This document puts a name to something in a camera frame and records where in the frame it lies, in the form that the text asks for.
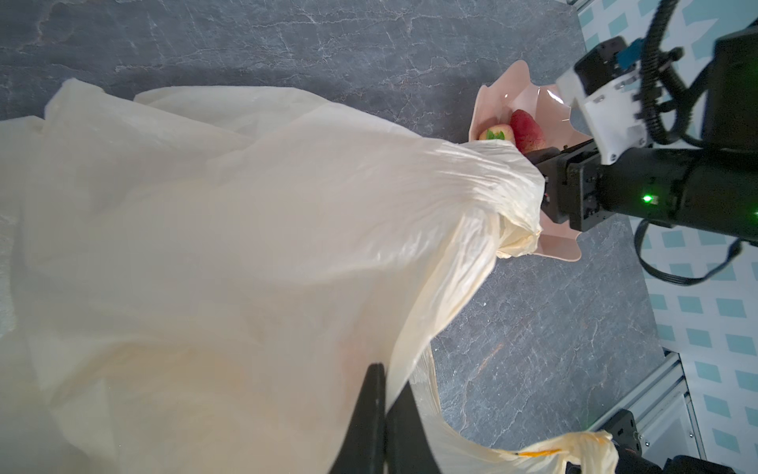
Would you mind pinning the translucent cream plastic bag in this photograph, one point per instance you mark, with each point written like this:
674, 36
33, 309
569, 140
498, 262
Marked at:
200, 278

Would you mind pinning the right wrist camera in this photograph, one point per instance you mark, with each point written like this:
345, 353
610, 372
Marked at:
599, 85

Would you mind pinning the pink-yellow peach with leaves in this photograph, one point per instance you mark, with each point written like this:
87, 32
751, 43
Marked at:
498, 132

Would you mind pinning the pink flower-shaped fruit plate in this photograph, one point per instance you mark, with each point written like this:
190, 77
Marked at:
494, 104

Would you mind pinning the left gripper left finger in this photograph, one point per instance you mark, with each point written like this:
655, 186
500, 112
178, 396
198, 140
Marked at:
363, 449

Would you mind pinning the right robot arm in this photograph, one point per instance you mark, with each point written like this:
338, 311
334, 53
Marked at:
728, 89

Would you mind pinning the aluminium mounting rail frame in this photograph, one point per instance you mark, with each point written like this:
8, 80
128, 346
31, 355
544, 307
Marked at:
665, 421

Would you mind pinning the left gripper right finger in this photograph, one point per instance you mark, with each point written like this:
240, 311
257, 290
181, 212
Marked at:
406, 446

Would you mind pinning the red peach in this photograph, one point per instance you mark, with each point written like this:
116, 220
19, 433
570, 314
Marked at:
528, 135

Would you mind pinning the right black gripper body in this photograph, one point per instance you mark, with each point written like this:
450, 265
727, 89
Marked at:
711, 190

